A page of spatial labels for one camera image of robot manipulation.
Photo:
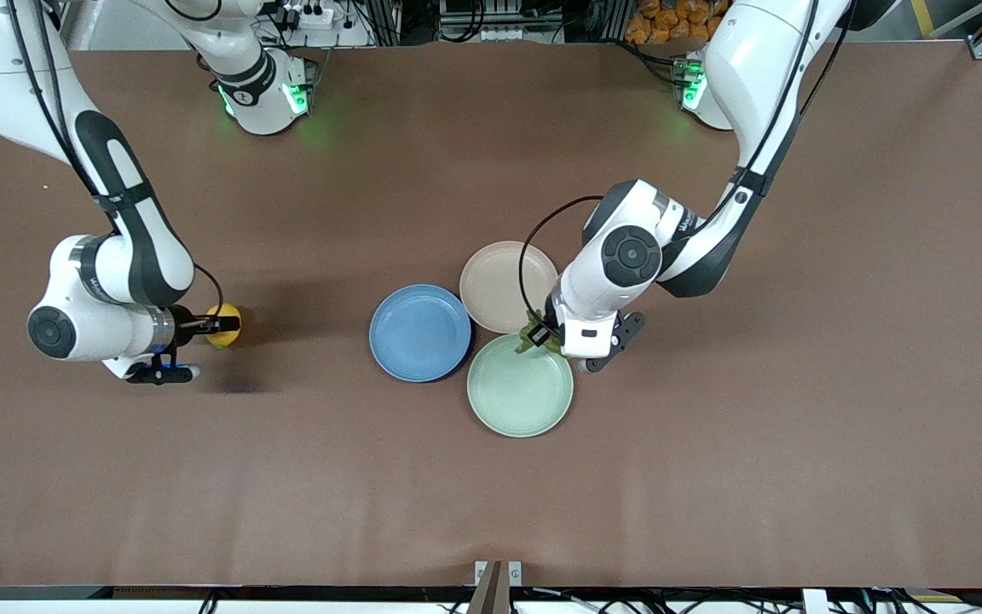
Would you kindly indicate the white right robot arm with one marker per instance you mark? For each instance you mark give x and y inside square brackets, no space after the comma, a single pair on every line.
[129,260]

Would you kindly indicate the small white block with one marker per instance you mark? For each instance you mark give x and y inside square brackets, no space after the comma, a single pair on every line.
[814,601]

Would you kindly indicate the yellow lemon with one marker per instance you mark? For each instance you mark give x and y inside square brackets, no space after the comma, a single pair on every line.
[225,340]

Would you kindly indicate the pale green plate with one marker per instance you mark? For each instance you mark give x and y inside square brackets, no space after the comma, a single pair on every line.
[520,392]

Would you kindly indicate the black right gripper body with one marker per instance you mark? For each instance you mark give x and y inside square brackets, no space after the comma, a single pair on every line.
[186,326]

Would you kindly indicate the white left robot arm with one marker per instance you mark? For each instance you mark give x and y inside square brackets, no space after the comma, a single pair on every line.
[619,256]

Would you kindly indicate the green lettuce leaf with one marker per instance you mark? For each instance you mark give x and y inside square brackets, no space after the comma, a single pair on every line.
[528,345]

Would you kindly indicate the white power strip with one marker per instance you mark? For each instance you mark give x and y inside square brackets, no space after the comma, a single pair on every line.
[320,26]

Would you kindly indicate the metal table edge bracket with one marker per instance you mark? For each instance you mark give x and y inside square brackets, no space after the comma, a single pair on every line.
[495,584]

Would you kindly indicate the beige plate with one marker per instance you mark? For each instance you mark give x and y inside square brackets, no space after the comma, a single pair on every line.
[495,286]

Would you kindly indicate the orange snack bags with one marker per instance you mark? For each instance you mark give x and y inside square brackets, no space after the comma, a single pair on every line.
[670,21]

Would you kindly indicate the blue plate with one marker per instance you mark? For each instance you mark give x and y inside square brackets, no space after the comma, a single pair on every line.
[418,333]

